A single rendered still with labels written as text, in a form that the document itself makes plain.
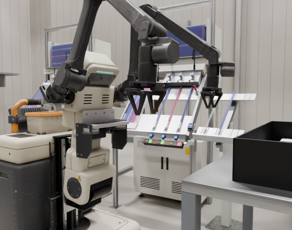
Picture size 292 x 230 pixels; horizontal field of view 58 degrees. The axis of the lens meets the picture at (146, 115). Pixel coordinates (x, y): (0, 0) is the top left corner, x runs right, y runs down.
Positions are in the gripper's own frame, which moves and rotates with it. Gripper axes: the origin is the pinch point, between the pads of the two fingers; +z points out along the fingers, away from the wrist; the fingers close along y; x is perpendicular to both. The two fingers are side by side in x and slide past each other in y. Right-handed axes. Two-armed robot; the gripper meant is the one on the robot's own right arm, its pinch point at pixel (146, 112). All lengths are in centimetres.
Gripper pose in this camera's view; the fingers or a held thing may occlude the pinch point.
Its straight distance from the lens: 82.0
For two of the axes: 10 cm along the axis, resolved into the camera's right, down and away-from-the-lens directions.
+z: -0.4, 9.9, 0.9
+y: 5.6, -0.6, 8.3
